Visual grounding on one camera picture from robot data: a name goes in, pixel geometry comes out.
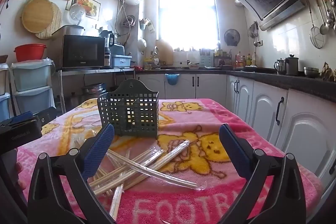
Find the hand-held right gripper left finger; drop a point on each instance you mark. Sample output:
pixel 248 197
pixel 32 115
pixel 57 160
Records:
pixel 101 146

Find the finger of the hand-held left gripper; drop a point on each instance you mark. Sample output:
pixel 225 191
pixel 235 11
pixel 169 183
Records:
pixel 22 117
pixel 46 116

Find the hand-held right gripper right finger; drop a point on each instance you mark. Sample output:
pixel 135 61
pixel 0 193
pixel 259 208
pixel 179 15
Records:
pixel 235 150

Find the pile of chopsticks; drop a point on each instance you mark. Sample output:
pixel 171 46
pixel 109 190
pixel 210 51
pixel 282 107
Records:
pixel 136 167

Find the black slotted utensil basket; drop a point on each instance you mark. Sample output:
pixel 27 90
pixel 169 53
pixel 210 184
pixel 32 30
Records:
pixel 126 113

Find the person's left hand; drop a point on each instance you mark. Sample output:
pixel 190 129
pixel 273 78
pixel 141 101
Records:
pixel 19 174

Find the plastic drawer unit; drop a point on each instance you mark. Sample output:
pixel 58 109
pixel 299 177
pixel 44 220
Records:
pixel 29 82

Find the white base cabinets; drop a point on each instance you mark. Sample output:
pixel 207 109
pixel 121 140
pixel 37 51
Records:
pixel 262 106

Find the stacked steel pots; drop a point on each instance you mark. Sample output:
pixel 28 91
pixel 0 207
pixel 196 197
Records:
pixel 93 91

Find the red plastic basin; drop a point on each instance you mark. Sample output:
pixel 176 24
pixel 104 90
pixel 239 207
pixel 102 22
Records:
pixel 30 52

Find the pink printed blanket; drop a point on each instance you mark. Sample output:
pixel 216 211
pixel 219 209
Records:
pixel 183 203

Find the black microwave oven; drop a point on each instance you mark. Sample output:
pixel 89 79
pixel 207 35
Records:
pixel 82 52

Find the metal kitchen rack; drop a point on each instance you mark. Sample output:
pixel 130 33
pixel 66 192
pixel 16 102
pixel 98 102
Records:
pixel 105 70

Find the grey-blue plastic box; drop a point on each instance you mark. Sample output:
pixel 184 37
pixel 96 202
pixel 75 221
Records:
pixel 120 61

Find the grey pot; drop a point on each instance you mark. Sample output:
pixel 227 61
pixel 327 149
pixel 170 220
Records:
pixel 74 30

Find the row of condiment bottles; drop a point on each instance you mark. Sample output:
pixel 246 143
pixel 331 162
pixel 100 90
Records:
pixel 244 59

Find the black blender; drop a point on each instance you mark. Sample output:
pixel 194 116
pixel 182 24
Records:
pixel 109 48

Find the blue hanging bin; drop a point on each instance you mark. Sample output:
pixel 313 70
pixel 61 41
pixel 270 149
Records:
pixel 172 79

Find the glass teapot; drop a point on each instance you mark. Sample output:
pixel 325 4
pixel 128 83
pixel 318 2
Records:
pixel 279 66

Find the black kitchen countertop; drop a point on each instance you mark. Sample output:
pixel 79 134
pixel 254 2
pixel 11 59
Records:
pixel 302 82

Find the pale green knife holder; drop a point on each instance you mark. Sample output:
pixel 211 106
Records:
pixel 206 59

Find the round woven bamboo trays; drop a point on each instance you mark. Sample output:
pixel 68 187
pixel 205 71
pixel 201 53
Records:
pixel 39 16

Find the steel kettle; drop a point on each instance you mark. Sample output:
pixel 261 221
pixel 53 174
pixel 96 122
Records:
pixel 291 66

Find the steel bowl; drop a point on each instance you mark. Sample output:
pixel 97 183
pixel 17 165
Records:
pixel 311 72

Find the white hanging scoop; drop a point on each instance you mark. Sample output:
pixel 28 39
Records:
pixel 142 44

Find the wooden cutting board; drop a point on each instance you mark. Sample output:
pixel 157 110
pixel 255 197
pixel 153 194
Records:
pixel 165 52

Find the hanging kitchen tools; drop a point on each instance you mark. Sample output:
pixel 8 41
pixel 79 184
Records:
pixel 254 32

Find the kitchen window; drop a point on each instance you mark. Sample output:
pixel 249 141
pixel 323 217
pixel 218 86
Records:
pixel 187 16

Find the row of hanging ladles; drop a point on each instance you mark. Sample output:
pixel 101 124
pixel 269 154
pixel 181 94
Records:
pixel 326 8

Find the small black wall fan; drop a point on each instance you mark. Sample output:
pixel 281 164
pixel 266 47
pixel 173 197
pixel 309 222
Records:
pixel 232 37

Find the fruit wall poster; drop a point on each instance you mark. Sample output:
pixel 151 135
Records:
pixel 86 3

